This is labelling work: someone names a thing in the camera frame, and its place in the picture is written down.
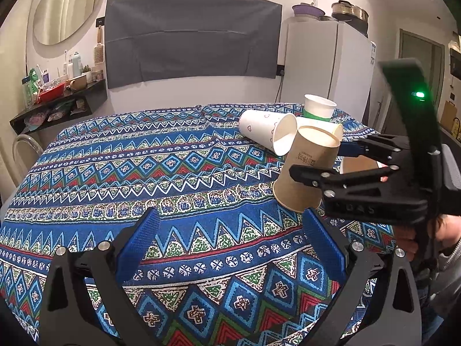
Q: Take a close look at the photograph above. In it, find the white cup with hearts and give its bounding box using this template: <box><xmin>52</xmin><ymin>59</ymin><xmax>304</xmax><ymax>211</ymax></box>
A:
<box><xmin>238</xmin><ymin>109</ymin><xmax>297</xmax><ymax>156</ymax></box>

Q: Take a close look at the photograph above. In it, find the brown paper cup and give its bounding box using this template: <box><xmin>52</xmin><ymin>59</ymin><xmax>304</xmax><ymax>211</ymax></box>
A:
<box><xmin>273</xmin><ymin>127</ymin><xmax>341</xmax><ymax>213</ymax></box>

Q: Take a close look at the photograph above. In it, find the red box on shelf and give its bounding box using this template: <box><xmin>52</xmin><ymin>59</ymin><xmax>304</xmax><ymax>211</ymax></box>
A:
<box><xmin>37</xmin><ymin>83</ymin><xmax>66</xmax><ymax>104</ymax></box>

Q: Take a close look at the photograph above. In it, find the white cup yellow rim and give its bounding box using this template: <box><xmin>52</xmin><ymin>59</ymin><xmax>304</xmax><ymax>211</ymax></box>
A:
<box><xmin>296</xmin><ymin>116</ymin><xmax>344</xmax><ymax>141</ymax></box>

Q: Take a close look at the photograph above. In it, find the purple bowl on fridge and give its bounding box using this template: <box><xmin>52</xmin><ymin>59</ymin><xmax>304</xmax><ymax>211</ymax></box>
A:
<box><xmin>292</xmin><ymin>3</ymin><xmax>325</xmax><ymax>19</ymax></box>

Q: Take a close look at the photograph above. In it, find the clear acrylic chair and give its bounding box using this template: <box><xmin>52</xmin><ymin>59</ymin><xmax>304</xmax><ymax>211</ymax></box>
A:
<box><xmin>12</xmin><ymin>133</ymin><xmax>44</xmax><ymax>180</ymax></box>

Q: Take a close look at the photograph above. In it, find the black wall shelf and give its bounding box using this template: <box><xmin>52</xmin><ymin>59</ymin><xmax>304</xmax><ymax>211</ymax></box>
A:
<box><xmin>10</xmin><ymin>80</ymin><xmax>108</xmax><ymax>135</ymax></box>

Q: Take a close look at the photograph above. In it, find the white refrigerator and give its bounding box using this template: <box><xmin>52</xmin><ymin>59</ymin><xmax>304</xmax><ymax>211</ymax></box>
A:
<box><xmin>281</xmin><ymin>20</ymin><xmax>377</xmax><ymax>121</ymax></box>

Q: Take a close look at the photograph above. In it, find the oval wall mirror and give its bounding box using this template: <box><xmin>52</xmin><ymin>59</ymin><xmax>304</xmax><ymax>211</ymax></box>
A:
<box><xmin>33</xmin><ymin>0</ymin><xmax>99</xmax><ymax>45</ymax></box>

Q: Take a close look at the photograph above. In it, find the white cup green band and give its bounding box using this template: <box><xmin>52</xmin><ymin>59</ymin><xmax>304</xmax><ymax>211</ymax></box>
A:
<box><xmin>303</xmin><ymin>95</ymin><xmax>337</xmax><ymax>122</ymax></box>

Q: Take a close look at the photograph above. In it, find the blue patterned tablecloth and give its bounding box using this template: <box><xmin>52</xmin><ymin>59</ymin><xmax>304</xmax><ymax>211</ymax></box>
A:
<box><xmin>0</xmin><ymin>102</ymin><xmax>401</xmax><ymax>346</ymax></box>

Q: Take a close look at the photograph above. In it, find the grey cloth covered television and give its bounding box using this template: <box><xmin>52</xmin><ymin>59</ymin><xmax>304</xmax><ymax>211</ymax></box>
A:
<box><xmin>105</xmin><ymin>0</ymin><xmax>282</xmax><ymax>88</ymax></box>

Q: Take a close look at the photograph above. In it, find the metal pot on fridge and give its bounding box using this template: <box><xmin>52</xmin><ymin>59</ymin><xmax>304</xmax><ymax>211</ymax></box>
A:
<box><xmin>331</xmin><ymin>0</ymin><xmax>369</xmax><ymax>35</ymax></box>

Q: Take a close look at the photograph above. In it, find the brown door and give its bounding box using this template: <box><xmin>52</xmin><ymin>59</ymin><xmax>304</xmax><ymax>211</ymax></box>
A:
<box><xmin>381</xmin><ymin>29</ymin><xmax>445</xmax><ymax>135</ymax></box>

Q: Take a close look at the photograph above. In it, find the pink paper cup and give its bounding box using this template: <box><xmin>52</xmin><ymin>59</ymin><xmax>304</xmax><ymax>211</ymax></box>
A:
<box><xmin>340</xmin><ymin>155</ymin><xmax>386</xmax><ymax>174</ymax></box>

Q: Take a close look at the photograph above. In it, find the white bottle on shelf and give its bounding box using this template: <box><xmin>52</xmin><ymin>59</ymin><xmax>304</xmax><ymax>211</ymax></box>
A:
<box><xmin>72</xmin><ymin>52</ymin><xmax>83</xmax><ymax>77</ymax></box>

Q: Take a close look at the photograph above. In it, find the green bottle on shelf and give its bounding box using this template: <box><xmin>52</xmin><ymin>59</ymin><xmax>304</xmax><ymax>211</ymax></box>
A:
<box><xmin>21</xmin><ymin>68</ymin><xmax>41</xmax><ymax>107</ymax></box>

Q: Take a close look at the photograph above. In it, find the person's right hand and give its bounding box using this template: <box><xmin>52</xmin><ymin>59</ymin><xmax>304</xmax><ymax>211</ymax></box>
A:
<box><xmin>394</xmin><ymin>215</ymin><xmax>460</xmax><ymax>256</ymax></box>

